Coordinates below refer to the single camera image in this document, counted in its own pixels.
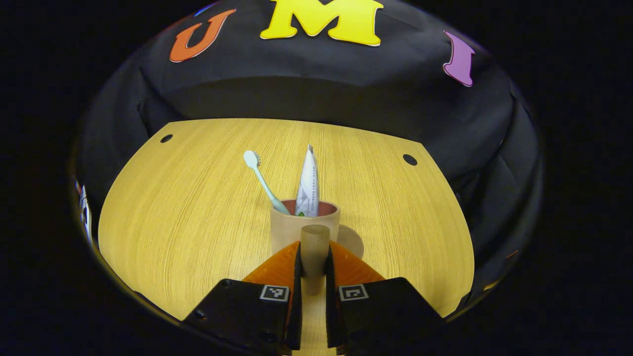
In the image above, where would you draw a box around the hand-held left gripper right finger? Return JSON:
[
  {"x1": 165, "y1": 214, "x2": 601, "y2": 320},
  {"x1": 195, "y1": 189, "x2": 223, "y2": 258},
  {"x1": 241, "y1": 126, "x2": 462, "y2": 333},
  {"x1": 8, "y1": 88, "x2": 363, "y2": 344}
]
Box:
[{"x1": 325, "y1": 240, "x2": 444, "y2": 356}]

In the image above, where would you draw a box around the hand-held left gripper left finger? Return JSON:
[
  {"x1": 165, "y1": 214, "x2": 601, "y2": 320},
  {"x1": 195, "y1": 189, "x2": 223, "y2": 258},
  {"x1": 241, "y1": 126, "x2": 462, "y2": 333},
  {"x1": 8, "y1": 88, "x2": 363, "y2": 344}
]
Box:
[{"x1": 182, "y1": 240, "x2": 304, "y2": 356}]

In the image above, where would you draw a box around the brown round coaster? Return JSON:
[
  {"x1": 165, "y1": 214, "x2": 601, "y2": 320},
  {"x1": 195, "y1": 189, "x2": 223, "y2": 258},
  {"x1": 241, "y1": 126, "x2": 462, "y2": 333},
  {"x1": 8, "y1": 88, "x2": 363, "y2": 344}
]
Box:
[{"x1": 336, "y1": 224, "x2": 365, "y2": 260}]

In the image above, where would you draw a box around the beige cup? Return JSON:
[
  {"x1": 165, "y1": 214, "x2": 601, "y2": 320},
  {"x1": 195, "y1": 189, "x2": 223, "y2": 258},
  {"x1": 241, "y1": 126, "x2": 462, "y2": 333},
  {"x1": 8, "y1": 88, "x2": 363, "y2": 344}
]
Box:
[{"x1": 270, "y1": 199, "x2": 342, "y2": 296}]

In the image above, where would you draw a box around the white toothpaste tube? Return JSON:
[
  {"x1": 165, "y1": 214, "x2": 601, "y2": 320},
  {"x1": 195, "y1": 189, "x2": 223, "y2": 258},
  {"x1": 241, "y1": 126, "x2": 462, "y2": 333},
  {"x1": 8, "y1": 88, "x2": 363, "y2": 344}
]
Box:
[{"x1": 295, "y1": 144, "x2": 320, "y2": 218}]

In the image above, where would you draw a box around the pale mint toothbrush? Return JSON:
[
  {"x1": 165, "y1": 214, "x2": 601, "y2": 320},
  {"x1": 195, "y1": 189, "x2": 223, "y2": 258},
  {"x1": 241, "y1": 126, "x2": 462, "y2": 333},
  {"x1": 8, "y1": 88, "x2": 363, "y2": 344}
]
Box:
[{"x1": 243, "y1": 150, "x2": 292, "y2": 216}]

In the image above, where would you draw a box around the wooden desktop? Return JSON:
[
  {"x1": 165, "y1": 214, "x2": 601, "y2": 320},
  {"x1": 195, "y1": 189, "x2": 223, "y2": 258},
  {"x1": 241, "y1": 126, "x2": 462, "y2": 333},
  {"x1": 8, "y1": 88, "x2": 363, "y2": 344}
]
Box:
[{"x1": 97, "y1": 118, "x2": 475, "y2": 356}]

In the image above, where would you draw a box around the black backdrop cloth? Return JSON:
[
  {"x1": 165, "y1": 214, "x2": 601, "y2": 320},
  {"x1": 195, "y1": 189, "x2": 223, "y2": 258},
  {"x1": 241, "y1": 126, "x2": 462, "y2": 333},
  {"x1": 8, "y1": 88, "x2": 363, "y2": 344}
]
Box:
[{"x1": 74, "y1": 0, "x2": 544, "y2": 317}]

